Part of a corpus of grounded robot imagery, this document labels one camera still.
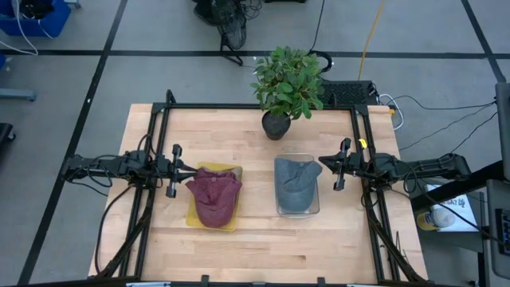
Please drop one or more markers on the gray metal foot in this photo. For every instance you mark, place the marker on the gray metal foot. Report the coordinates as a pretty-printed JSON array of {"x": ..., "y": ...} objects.
[{"x": 16, "y": 95}]

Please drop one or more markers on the yellow white bottle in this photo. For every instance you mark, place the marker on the yellow white bottle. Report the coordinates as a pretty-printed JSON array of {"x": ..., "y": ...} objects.
[{"x": 438, "y": 218}]

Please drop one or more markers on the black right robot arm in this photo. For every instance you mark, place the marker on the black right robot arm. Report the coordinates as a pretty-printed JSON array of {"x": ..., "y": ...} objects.
[{"x": 430, "y": 167}]

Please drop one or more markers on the yellow plastic tray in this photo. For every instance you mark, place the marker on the yellow plastic tray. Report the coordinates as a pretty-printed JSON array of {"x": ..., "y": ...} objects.
[{"x": 190, "y": 220}]

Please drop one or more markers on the gray baseball cap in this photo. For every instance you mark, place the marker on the gray baseball cap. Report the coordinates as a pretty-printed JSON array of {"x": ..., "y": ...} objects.
[{"x": 296, "y": 185}]

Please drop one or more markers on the clear plastic bin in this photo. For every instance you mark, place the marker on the clear plastic bin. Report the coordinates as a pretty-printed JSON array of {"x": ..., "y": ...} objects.
[{"x": 299, "y": 216}]

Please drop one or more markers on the black metal frame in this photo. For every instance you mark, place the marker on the black metal frame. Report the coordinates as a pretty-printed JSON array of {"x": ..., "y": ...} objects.
[{"x": 199, "y": 106}]

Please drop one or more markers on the black clamp bracket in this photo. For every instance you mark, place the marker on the black clamp bracket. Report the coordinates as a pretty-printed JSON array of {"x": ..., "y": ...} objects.
[
  {"x": 321, "y": 281},
  {"x": 205, "y": 280}
]

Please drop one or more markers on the white paper sheet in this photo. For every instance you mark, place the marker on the white paper sheet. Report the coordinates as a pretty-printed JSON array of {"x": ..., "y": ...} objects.
[{"x": 466, "y": 219}]

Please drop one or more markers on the black caster base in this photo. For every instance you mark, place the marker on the black caster base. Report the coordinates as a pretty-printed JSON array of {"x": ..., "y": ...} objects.
[{"x": 5, "y": 131}]

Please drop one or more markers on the green potted plant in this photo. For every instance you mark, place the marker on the green potted plant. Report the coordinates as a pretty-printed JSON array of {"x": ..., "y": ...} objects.
[{"x": 287, "y": 83}]

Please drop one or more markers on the gray monitor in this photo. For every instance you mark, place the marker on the gray monitor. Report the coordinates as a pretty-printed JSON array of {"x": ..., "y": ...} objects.
[{"x": 504, "y": 127}]

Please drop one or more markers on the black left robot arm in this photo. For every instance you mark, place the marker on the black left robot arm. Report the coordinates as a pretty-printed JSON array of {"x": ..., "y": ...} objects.
[{"x": 99, "y": 165}]

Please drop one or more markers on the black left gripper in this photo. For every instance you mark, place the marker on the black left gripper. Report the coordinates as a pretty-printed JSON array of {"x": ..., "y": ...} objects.
[{"x": 167, "y": 169}]

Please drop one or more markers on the person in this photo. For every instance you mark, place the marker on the person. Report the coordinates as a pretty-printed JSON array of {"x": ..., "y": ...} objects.
[{"x": 203, "y": 10}]

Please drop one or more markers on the yellow tape tag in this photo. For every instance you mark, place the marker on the yellow tape tag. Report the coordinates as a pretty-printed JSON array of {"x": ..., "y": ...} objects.
[{"x": 362, "y": 143}]

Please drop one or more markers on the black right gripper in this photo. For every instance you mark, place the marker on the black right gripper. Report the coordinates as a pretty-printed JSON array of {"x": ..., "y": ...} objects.
[{"x": 356, "y": 165}]

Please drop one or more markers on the black perforated box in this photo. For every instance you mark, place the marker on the black perforated box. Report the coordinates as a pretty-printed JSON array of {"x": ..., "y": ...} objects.
[{"x": 346, "y": 93}]

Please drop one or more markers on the blue plastic bin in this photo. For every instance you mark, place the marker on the blue plastic bin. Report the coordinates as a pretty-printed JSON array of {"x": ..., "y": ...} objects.
[{"x": 56, "y": 20}]

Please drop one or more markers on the black side table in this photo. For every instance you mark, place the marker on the black side table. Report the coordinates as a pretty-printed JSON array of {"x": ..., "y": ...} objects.
[{"x": 458, "y": 187}]

